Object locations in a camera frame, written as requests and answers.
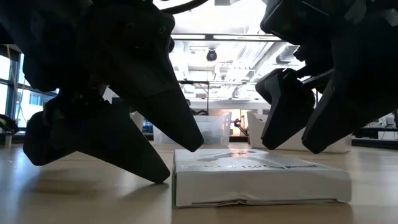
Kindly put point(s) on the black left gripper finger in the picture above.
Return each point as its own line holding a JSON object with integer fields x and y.
{"x": 93, "y": 133}
{"x": 168, "y": 118}

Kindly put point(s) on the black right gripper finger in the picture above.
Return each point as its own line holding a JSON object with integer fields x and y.
{"x": 348, "y": 112}
{"x": 289, "y": 109}

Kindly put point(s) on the long ceiling light strip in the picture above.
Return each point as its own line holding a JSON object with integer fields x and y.
{"x": 217, "y": 37}

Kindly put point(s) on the black table frame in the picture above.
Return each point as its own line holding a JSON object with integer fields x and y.
{"x": 207, "y": 96}

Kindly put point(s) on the black desk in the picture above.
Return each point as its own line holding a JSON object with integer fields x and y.
{"x": 373, "y": 137}

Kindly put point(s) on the white green Acer box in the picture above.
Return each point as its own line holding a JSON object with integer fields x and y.
{"x": 264, "y": 183}

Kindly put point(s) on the black ceiling camera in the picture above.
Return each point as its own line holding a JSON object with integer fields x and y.
{"x": 211, "y": 56}

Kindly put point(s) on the clear plastic bin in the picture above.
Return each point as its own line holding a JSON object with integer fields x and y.
{"x": 214, "y": 124}

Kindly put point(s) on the large window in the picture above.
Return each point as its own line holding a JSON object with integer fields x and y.
{"x": 34, "y": 105}

